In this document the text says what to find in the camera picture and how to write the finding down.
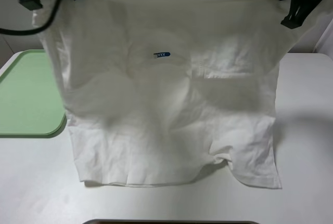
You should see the white short sleeve t-shirt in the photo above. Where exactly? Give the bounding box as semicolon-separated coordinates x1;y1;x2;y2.
31;0;304;190

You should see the light green plastic tray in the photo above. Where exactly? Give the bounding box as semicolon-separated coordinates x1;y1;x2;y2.
1;50;66;138

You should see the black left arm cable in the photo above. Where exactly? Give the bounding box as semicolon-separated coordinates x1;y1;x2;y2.
0;0;63;36

